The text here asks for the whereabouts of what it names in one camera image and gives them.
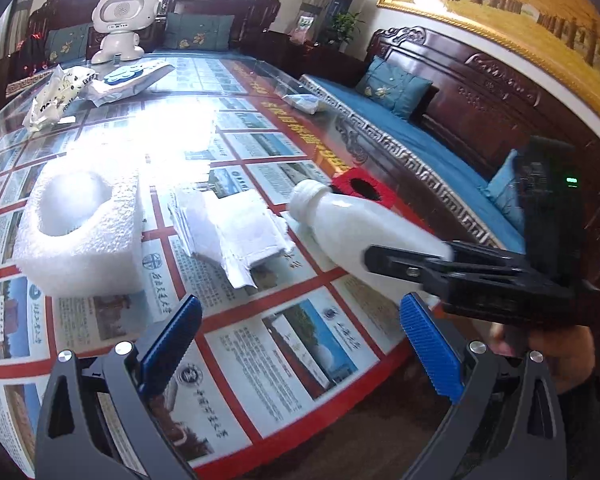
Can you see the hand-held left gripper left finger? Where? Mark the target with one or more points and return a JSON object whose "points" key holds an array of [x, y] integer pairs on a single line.
{"points": [[172, 342]]}

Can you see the green potted plant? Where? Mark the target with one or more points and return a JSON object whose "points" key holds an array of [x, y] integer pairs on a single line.
{"points": [[347, 27]]}

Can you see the white robot toy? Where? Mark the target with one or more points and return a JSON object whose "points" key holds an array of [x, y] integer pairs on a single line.
{"points": [[122, 10]]}

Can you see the white plastic bottle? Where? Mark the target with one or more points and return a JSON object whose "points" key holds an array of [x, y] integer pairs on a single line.
{"points": [[340, 220]]}

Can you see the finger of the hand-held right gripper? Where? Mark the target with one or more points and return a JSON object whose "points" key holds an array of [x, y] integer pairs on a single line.
{"points": [[490, 251], [430, 275]]}

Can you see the person's right hand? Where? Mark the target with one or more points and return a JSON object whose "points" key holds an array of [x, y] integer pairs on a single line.
{"points": [[560, 355]]}

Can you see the red square box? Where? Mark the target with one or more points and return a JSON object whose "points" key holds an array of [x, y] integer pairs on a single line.
{"points": [[342, 182]]}

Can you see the blue patterned seat pad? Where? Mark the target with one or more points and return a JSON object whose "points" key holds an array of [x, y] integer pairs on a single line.
{"points": [[420, 150]]}

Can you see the teal embroidered cushion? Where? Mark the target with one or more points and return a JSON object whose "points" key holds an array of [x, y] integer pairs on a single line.
{"points": [[197, 32], [392, 87], [505, 190], [67, 42]]}

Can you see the dark red bag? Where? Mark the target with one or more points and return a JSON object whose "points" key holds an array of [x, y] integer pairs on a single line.
{"points": [[30, 52]]}

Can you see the pink white packet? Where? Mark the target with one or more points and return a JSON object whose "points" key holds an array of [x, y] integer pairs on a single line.
{"points": [[302, 27]]}

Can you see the white patterned plastic bag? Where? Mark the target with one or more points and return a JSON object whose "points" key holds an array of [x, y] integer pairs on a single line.
{"points": [[55, 97]]}

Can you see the white foam block with hole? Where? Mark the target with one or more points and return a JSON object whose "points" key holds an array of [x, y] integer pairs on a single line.
{"points": [[80, 255]]}

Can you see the white tissue pack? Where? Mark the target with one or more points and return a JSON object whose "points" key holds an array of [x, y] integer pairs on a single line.
{"points": [[305, 102]]}

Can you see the dark wooden side table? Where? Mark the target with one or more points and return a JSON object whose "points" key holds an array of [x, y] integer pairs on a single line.
{"points": [[310, 60]]}

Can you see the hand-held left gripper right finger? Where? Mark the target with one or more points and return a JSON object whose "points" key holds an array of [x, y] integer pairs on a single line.
{"points": [[430, 350]]}

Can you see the crumpled white paper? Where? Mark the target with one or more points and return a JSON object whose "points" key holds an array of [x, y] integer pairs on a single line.
{"points": [[235, 235]]}

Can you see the white package with blue print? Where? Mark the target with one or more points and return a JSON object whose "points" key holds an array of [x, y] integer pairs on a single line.
{"points": [[130, 82]]}

